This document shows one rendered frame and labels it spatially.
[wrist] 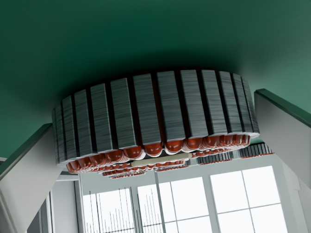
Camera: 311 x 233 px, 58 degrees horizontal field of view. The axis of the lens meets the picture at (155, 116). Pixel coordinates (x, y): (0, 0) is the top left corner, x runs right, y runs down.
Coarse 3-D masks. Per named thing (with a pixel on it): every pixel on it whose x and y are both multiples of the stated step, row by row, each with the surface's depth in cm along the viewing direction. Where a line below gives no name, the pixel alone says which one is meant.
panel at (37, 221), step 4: (40, 208) 44; (40, 212) 43; (36, 216) 42; (40, 216) 43; (32, 220) 42; (36, 220) 42; (40, 220) 43; (32, 224) 42; (36, 224) 42; (40, 224) 43; (28, 228) 42; (32, 228) 42; (36, 228) 42; (40, 228) 42; (28, 232) 42; (32, 232) 42; (36, 232) 42; (40, 232) 42
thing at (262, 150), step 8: (256, 144) 81; (264, 144) 80; (232, 152) 81; (240, 152) 83; (248, 152) 81; (256, 152) 79; (264, 152) 79; (272, 152) 80; (200, 160) 80; (208, 160) 79; (216, 160) 79; (224, 160) 79; (168, 168) 77; (176, 168) 77; (112, 176) 77; (120, 176) 76; (128, 176) 76
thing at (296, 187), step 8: (288, 168) 89; (288, 176) 92; (296, 176) 85; (288, 184) 93; (296, 184) 85; (304, 184) 84; (296, 192) 89; (304, 192) 88; (296, 200) 89; (304, 200) 87; (296, 208) 90; (304, 208) 87; (296, 216) 91; (304, 216) 86; (304, 224) 87; (304, 232) 87
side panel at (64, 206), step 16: (64, 176) 56; (80, 176) 71; (64, 192) 59; (80, 192) 68; (48, 208) 44; (64, 208) 58; (80, 208) 68; (48, 224) 43; (64, 224) 56; (80, 224) 67
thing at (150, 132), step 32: (96, 96) 12; (128, 96) 11; (160, 96) 11; (192, 96) 11; (224, 96) 12; (64, 128) 13; (96, 128) 11; (128, 128) 11; (160, 128) 12; (192, 128) 11; (224, 128) 11; (256, 128) 13; (64, 160) 12; (96, 160) 12; (128, 160) 19; (160, 160) 19
